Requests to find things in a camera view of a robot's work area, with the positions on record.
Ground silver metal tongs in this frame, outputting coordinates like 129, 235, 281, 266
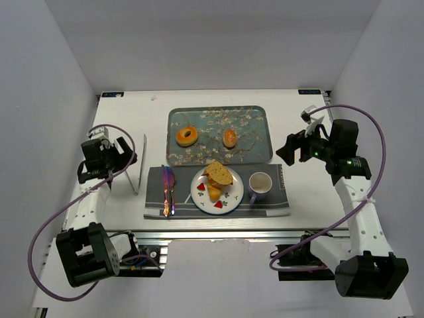
125, 134, 148, 195

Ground brown bread slice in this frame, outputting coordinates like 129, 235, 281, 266
202, 161, 233, 189

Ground striped yellow croissant roll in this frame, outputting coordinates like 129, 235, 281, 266
207, 186, 221, 202

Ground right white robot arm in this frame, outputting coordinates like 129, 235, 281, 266
274, 119, 409, 300

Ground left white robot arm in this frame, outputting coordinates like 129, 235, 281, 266
56, 136, 139, 288

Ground lavender ceramic mug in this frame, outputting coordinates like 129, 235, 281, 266
248, 172, 273, 205

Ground grey striped placemat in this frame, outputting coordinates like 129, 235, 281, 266
143, 164, 292, 220

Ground right blue table label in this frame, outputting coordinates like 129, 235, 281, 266
298, 89, 321, 95

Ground blue table label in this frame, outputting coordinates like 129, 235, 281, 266
101, 91, 124, 98
298, 89, 321, 95

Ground iridescent fork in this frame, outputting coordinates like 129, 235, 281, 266
167, 167, 176, 216

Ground small round glazed bun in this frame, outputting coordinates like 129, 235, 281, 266
223, 129, 237, 148

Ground left blue table label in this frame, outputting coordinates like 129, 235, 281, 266
101, 91, 124, 98

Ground orange glazed donut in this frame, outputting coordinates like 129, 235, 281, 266
176, 127, 198, 147

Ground white strawberry pattern plate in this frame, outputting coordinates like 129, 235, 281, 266
190, 167, 244, 215

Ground floral teal serving tray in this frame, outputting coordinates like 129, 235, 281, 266
166, 105, 273, 166

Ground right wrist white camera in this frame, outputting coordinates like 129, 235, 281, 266
301, 105, 325, 137

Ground wrist white camera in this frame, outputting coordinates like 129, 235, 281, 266
301, 105, 325, 137
87, 127, 111, 148

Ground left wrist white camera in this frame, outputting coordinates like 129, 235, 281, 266
87, 127, 111, 148

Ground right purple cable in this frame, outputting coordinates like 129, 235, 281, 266
268, 104, 387, 272

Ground aluminium table edge rail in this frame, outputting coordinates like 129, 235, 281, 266
105, 228, 352, 242

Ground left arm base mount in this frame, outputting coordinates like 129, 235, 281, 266
118, 240, 168, 278

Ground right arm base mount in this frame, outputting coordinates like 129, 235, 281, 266
276, 243, 334, 282

